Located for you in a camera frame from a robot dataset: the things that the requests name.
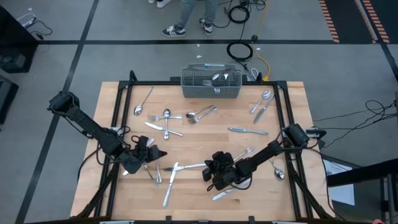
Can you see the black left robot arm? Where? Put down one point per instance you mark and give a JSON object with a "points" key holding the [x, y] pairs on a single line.
{"points": [[90, 124]]}

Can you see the white paper sheet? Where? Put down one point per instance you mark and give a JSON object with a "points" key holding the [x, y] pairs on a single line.
{"points": [[342, 193]]}

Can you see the black round plug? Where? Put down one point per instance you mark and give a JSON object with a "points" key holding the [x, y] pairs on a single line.
{"points": [[254, 38]]}

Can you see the black plastic crate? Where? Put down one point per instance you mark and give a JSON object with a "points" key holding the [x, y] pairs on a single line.
{"points": [[15, 60]]}

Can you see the person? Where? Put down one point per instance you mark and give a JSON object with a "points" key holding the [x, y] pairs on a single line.
{"points": [[163, 2], [186, 15]]}

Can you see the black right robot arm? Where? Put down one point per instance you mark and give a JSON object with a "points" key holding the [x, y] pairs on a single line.
{"points": [[264, 152]]}

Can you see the black box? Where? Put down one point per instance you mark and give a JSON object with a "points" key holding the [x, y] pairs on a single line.
{"points": [[6, 99]]}

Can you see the grey mesh cutlery basket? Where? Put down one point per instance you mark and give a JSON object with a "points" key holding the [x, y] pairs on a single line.
{"points": [[202, 92]]}

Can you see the black side table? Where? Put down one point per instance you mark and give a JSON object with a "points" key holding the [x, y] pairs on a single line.
{"points": [[357, 177]]}

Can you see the black cabinet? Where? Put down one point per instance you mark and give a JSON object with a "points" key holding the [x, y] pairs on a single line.
{"points": [[9, 31]]}

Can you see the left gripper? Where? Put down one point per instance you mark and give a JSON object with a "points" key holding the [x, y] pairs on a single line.
{"points": [[136, 155]]}

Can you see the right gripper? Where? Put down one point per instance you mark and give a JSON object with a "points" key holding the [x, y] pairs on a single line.
{"points": [[227, 171]]}

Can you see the pink object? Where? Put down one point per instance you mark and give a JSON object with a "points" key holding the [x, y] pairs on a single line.
{"points": [[377, 221]]}

